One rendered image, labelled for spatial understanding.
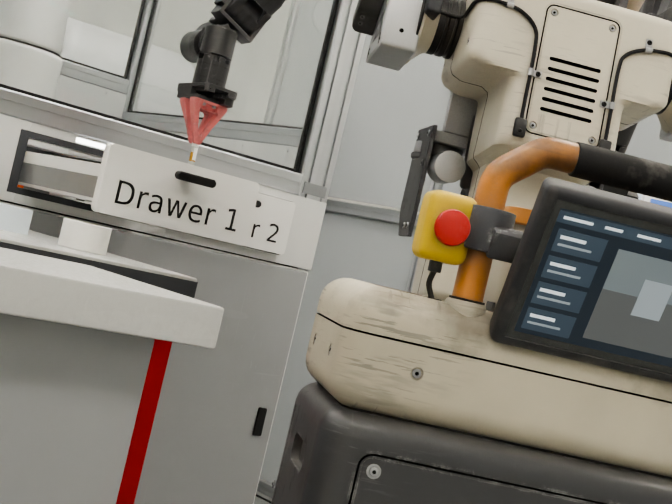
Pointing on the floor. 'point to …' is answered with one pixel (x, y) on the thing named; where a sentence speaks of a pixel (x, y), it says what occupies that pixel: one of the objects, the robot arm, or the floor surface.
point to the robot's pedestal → (78, 372)
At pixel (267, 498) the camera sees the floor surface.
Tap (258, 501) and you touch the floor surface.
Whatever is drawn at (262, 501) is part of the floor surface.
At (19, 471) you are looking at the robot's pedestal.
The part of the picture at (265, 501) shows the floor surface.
